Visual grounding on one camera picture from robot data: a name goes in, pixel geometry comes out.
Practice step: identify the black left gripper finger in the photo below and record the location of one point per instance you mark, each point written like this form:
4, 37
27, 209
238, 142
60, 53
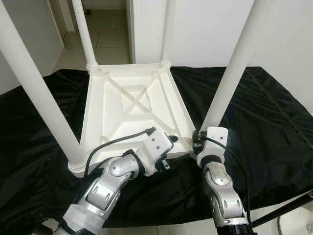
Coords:
173, 139

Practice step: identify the white plastic table leg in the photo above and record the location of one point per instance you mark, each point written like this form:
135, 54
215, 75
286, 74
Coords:
83, 29
34, 83
167, 29
234, 63

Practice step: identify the black fabric table cover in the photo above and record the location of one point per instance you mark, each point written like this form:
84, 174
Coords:
274, 137

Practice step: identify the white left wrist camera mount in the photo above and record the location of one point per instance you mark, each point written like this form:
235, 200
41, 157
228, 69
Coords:
156, 144

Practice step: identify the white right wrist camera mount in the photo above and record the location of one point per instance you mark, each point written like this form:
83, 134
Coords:
217, 134

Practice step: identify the white plastic children table top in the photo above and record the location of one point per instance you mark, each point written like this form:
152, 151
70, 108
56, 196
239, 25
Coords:
112, 112

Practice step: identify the black metal table leg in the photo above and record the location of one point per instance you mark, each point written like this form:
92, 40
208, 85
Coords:
283, 209

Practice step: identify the white standing fan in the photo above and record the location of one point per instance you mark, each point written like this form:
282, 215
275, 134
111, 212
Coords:
296, 226

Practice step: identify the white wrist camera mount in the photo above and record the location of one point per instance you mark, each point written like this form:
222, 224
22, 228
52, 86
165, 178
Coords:
156, 144
217, 134

